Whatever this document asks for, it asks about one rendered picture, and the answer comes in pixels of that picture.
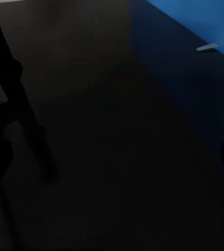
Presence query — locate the monitor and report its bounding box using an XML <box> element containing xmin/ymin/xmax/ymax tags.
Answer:
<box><xmin>0</xmin><ymin>27</ymin><xmax>30</xmax><ymax>117</ymax></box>

